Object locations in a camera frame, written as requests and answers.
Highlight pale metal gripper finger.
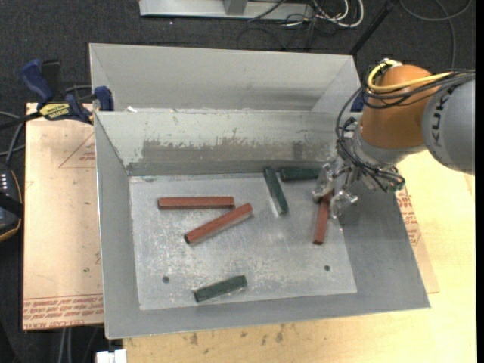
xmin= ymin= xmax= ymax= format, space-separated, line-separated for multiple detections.
xmin=330 ymin=191 xmax=359 ymax=219
xmin=312 ymin=164 xmax=335 ymax=204

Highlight red-brown block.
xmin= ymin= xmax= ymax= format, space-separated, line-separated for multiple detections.
xmin=312 ymin=191 xmax=334 ymax=246
xmin=157 ymin=196 xmax=236 ymax=211
xmin=184 ymin=203 xmax=254 ymax=247

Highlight dark green flat block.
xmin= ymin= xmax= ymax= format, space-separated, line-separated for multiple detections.
xmin=279 ymin=167 xmax=322 ymax=183
xmin=263 ymin=166 xmax=290 ymax=216
xmin=194 ymin=275 xmax=248 ymax=303

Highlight grey metal bin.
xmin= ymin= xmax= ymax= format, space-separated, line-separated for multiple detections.
xmin=88 ymin=42 xmax=431 ymax=340

